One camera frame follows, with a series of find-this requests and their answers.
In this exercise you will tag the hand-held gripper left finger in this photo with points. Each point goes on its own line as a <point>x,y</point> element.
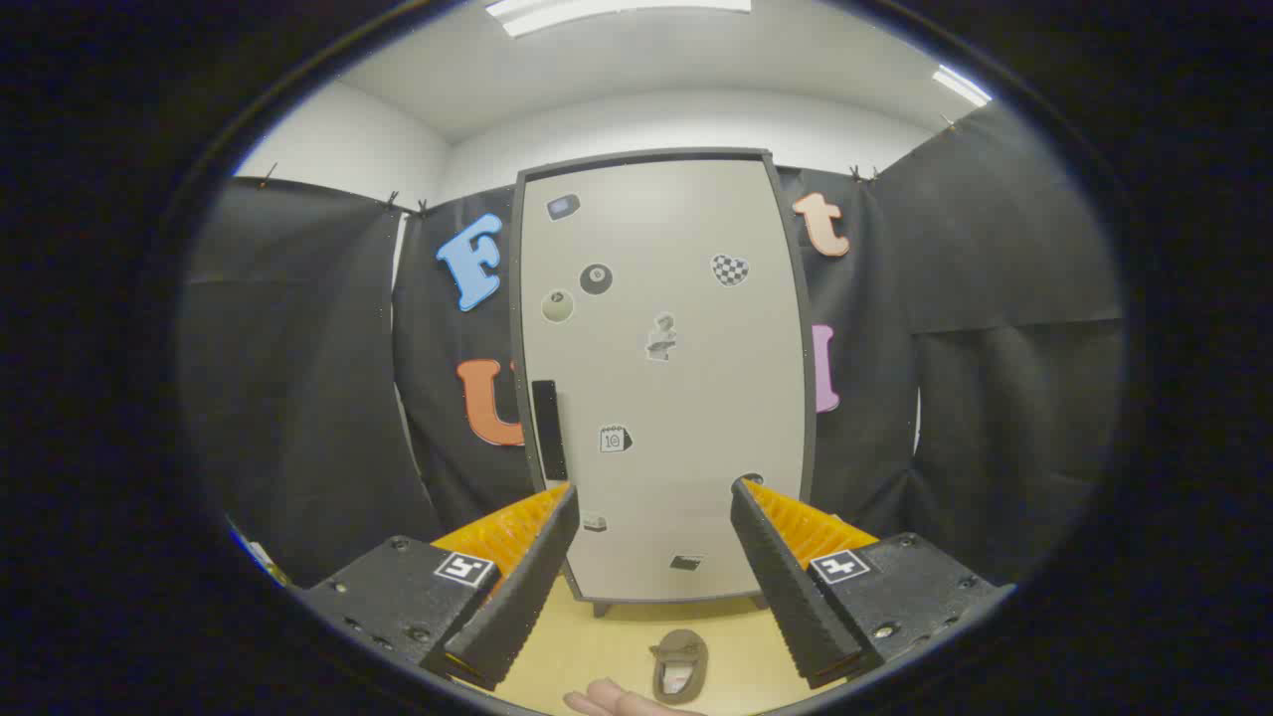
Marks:
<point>527,587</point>

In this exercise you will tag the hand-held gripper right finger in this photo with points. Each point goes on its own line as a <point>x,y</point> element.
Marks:
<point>786,597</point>

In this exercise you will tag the brown fuzzy shoe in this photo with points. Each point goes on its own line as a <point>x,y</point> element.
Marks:
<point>680,661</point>

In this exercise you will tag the grey shoe cabinet door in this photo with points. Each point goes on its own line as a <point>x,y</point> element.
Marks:
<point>676,398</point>

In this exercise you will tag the grey shoe cabinet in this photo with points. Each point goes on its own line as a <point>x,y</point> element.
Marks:
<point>646,153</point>

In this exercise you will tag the black backdrop cloth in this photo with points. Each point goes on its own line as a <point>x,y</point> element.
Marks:
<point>298,348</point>

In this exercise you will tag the small ceiling light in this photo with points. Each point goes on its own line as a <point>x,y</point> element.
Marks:
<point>961,85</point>

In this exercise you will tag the long ceiling light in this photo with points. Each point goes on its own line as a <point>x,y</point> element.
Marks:
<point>617,12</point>

